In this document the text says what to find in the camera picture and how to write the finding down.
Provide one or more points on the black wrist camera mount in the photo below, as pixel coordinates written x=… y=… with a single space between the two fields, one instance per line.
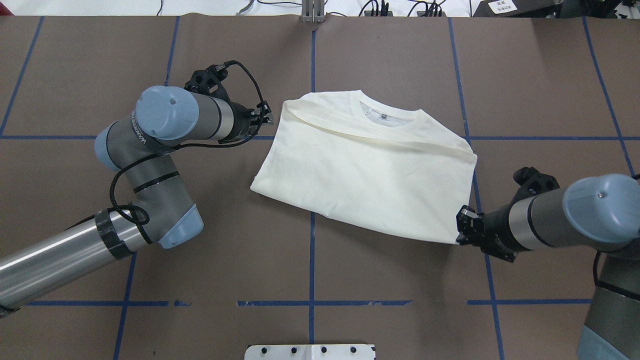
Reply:
x=208 y=82
x=532 y=183

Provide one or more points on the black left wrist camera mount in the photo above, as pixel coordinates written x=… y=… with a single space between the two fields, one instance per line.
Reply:
x=208 y=82

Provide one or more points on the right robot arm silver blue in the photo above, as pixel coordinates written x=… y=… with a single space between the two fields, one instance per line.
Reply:
x=602 y=213

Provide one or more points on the cream long-sleeve cat shirt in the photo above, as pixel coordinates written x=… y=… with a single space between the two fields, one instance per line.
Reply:
x=350 y=158

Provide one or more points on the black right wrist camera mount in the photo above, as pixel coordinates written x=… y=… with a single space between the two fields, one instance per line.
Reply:
x=532 y=183

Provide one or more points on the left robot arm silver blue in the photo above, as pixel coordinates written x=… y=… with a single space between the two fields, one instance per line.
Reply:
x=149 y=200

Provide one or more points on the aluminium frame post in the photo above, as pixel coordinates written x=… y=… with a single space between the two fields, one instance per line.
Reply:
x=313 y=11

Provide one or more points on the white pedestal column base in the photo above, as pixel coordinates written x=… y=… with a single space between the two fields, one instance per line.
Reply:
x=340 y=351

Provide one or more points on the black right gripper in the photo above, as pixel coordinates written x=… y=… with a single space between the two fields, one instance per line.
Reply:
x=495 y=225

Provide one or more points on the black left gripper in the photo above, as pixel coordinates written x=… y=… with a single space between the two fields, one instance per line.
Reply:
x=242 y=123

